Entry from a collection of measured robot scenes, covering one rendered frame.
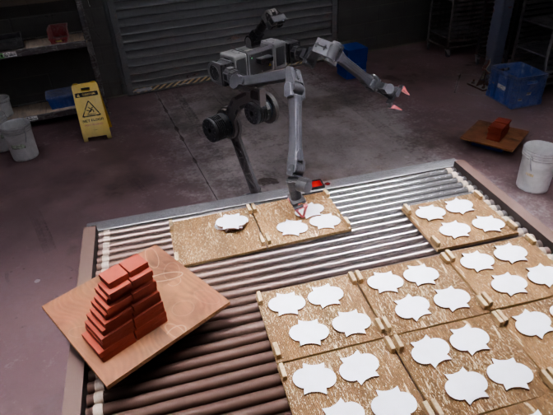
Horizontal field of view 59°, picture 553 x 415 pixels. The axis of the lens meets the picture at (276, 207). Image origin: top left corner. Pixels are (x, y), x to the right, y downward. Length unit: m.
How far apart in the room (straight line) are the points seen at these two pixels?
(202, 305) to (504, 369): 1.05
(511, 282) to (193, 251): 1.34
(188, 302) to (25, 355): 1.75
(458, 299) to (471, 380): 0.37
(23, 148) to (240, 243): 3.75
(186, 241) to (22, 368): 1.46
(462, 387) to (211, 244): 1.20
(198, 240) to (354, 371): 0.98
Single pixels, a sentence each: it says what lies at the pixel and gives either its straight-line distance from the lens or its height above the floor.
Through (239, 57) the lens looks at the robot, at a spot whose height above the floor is 1.52.
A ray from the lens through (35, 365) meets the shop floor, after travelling 3.35.
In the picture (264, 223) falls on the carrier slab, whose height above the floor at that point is 0.94.
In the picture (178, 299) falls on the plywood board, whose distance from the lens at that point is 1.88.
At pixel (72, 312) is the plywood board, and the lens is 1.97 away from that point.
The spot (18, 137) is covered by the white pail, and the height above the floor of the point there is 0.27.
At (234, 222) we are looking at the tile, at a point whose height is 0.97.
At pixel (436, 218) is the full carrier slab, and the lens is 2.44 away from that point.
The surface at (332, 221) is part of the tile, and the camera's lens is 2.35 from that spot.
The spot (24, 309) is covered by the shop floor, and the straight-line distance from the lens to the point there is 3.75.
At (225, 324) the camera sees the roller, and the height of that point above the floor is 0.91.
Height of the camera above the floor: 2.32
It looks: 34 degrees down
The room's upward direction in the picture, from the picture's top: 3 degrees counter-clockwise
